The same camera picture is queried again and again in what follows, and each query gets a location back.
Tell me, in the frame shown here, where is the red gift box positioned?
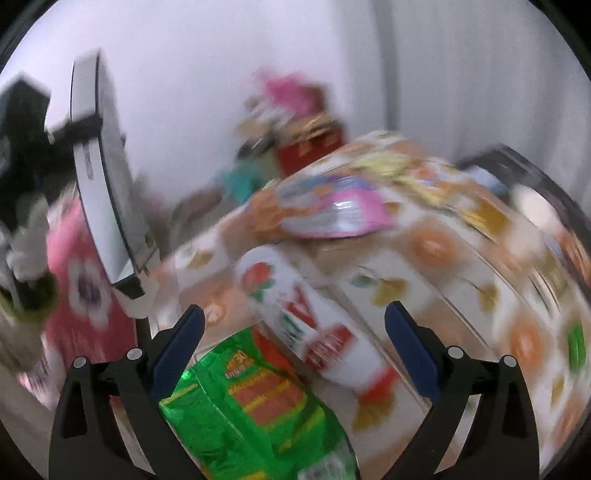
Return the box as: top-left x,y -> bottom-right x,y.
276,113 -> 345,178

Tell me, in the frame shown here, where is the small green snack packet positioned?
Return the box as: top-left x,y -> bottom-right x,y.
566,320 -> 587,373

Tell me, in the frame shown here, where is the white gloved left hand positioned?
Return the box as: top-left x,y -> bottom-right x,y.
1,195 -> 51,295

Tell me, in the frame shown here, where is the large green snack bag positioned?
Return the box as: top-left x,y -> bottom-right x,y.
159,327 -> 359,479

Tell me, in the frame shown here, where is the grey charging cable box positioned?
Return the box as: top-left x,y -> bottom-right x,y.
70,50 -> 159,297

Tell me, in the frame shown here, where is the pink snack bag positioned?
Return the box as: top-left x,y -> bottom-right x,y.
249,174 -> 394,240

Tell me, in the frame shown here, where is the pink plastic bag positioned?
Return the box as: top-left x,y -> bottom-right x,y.
256,70 -> 325,117

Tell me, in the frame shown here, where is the white red drink bottle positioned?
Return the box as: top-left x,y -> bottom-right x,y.
235,246 -> 399,404

